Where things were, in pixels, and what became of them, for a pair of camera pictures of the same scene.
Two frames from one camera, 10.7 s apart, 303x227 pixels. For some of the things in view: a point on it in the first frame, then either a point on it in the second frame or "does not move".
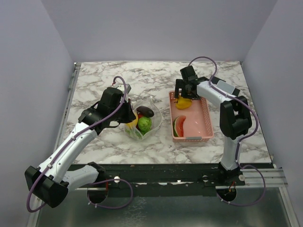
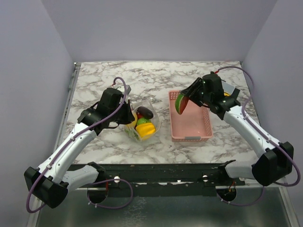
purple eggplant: [145, 111] does not move
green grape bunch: [133, 133] does not move
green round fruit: [144, 124] does not move
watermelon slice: [177, 126] to [181, 101]
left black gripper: [130, 116] does not move
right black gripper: [179, 84] to [191, 91]
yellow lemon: [133, 125] does not move
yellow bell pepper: [182, 103] to [145, 129]
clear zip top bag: [148, 118] does not move
